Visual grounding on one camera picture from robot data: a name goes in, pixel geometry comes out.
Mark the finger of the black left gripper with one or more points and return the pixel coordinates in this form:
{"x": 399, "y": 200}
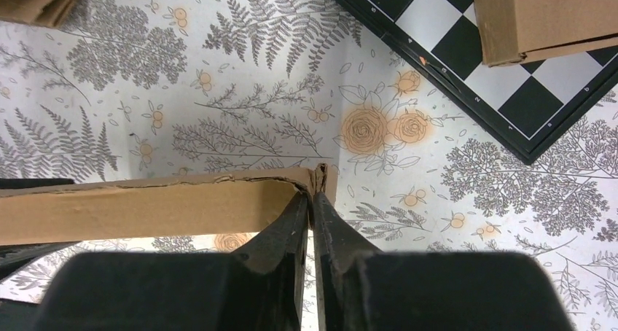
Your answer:
{"x": 15, "y": 257}

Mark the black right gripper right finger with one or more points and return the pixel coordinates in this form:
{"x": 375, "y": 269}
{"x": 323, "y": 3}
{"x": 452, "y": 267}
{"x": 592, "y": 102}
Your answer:
{"x": 361, "y": 287}

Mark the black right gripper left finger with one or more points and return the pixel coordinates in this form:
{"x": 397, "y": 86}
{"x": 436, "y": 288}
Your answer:
{"x": 258, "y": 286}

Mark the brown cardboard box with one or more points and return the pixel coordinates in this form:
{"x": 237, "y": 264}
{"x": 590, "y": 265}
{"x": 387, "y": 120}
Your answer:
{"x": 234, "y": 202}

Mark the folded cardboard box front centre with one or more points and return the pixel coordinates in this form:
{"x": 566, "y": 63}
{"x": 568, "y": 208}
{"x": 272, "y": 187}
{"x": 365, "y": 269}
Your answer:
{"x": 524, "y": 31}

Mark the floral patterned table mat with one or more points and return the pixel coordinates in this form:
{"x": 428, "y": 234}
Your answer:
{"x": 130, "y": 89}

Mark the stack of flat cardboard sheets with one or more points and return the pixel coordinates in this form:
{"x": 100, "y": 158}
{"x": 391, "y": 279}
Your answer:
{"x": 41, "y": 13}

